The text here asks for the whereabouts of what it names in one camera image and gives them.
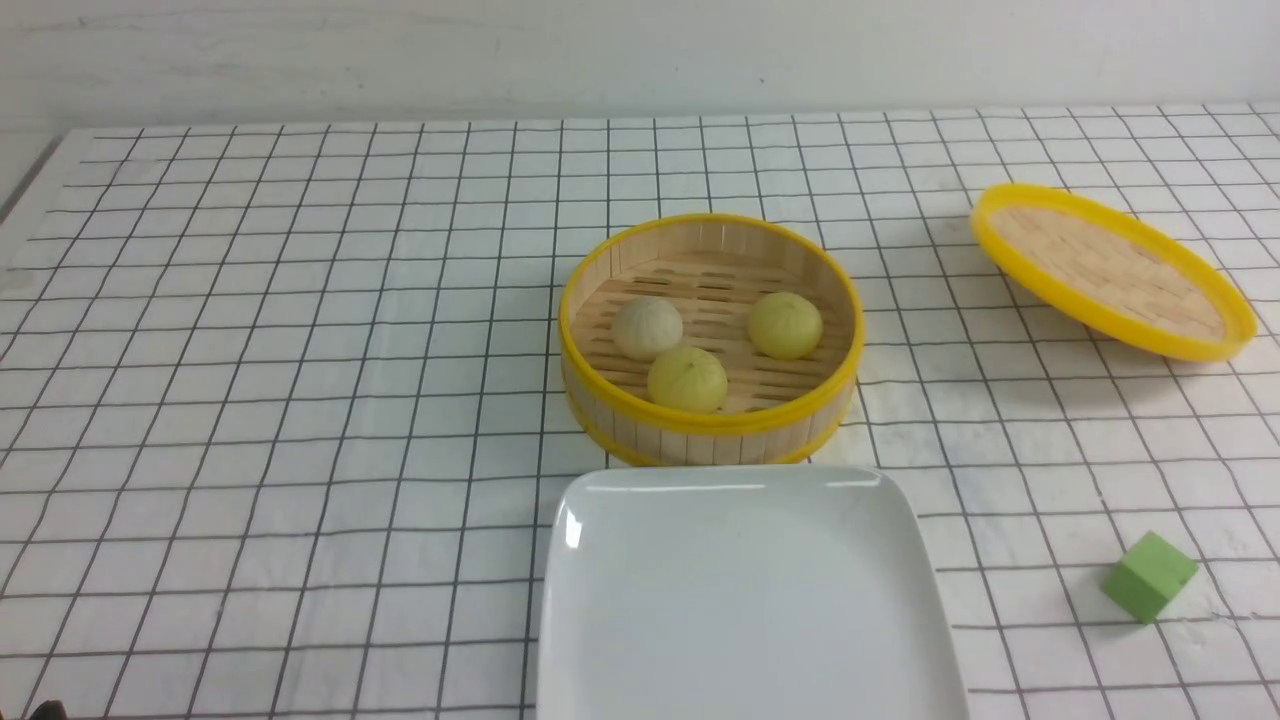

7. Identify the white steamed bun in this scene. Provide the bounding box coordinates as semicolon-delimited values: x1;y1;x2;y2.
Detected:
611;296;684;363

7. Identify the yellow steamed bun front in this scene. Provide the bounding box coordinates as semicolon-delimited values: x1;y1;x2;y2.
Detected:
646;345;730;414

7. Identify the yellow steamed bun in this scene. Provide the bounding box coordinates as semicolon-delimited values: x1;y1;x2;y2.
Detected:
646;345;730;414
748;292;824;361

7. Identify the white square plate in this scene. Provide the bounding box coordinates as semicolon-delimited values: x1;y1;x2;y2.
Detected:
536;464;970;719

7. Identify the white grid tablecloth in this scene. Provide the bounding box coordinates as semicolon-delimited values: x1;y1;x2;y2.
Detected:
1;104;1279;719

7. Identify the yellow bamboo steamer lid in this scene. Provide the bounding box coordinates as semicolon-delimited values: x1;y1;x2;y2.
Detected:
970;183;1258;363

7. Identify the green cube block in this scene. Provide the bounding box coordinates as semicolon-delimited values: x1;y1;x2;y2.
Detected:
1100;532;1199;625

